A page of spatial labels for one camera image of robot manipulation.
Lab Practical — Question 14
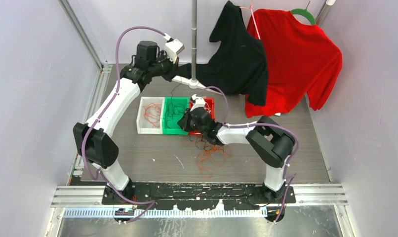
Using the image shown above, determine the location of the red t-shirt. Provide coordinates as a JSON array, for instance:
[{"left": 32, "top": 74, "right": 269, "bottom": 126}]
[{"left": 245, "top": 9, "right": 343, "bottom": 118}]

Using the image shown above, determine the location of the white rack base foot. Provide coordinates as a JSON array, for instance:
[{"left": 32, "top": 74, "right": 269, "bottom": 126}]
[{"left": 172, "top": 76, "right": 222, "bottom": 95}]

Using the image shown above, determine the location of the green plastic bin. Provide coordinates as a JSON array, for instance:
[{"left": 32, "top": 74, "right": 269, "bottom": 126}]
[{"left": 162, "top": 97, "right": 189, "bottom": 135}]

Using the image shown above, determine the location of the green hanger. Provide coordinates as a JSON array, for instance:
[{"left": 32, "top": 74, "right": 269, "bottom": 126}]
[{"left": 290, "top": 0, "right": 317, "bottom": 25}]

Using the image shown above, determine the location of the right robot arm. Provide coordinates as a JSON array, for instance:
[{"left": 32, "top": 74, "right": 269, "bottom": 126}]
[{"left": 177, "top": 108, "right": 300, "bottom": 203}]

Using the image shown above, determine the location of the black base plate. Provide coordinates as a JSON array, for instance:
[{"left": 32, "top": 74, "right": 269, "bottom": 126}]
[{"left": 102, "top": 181, "right": 297, "bottom": 211}]

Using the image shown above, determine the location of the black t-shirt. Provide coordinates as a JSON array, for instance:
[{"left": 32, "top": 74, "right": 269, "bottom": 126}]
[{"left": 175, "top": 0, "right": 269, "bottom": 107}]

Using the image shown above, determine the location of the garment rack pole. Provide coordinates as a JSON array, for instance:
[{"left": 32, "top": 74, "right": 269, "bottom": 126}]
[{"left": 191, "top": 0, "right": 198, "bottom": 84}]

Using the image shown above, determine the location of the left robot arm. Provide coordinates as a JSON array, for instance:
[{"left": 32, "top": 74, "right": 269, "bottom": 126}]
[{"left": 73, "top": 39, "right": 184, "bottom": 204}]

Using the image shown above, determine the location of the cable bundle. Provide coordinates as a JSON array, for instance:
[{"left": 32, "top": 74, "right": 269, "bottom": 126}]
[{"left": 189, "top": 132, "right": 226, "bottom": 155}]

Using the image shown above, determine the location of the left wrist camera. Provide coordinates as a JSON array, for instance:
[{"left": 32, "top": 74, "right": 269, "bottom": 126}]
[{"left": 164, "top": 38, "right": 185, "bottom": 64}]

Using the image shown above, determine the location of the white plastic bin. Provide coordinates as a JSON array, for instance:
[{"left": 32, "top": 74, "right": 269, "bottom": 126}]
[{"left": 136, "top": 97, "right": 165, "bottom": 135}]

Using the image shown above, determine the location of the aluminium frame rail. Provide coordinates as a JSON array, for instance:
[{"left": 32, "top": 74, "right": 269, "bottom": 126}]
[{"left": 58, "top": 0, "right": 104, "bottom": 70}]

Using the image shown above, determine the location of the orange cable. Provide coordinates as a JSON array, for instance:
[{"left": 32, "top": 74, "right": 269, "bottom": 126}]
[
  {"left": 142, "top": 103, "right": 163, "bottom": 129},
  {"left": 181, "top": 134, "right": 233, "bottom": 179}
]

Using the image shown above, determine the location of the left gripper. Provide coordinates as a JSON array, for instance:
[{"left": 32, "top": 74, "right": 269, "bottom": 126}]
[{"left": 149, "top": 50, "right": 181, "bottom": 82}]

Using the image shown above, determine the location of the red plastic bin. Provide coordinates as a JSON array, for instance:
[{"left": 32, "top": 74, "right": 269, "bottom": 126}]
[{"left": 188, "top": 97, "right": 215, "bottom": 135}]

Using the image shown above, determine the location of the pink hanger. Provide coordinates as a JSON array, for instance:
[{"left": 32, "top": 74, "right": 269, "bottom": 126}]
[{"left": 240, "top": 0, "right": 261, "bottom": 40}]

